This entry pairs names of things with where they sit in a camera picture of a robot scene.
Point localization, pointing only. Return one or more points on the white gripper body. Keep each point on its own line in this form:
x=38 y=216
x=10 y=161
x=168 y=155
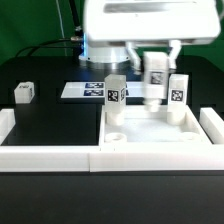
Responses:
x=191 y=21

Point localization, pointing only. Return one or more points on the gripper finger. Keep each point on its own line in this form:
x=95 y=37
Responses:
x=134 y=57
x=175 y=47

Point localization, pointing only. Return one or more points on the white square table top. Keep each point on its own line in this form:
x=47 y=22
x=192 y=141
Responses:
x=141 y=126

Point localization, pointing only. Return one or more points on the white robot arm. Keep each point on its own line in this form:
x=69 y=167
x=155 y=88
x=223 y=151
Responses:
x=104 y=52

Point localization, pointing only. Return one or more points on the white tag sheet with markers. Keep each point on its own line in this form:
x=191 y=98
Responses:
x=79 y=90

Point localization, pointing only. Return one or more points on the white U-shaped fence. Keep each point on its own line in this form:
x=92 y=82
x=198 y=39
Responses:
x=116 y=154

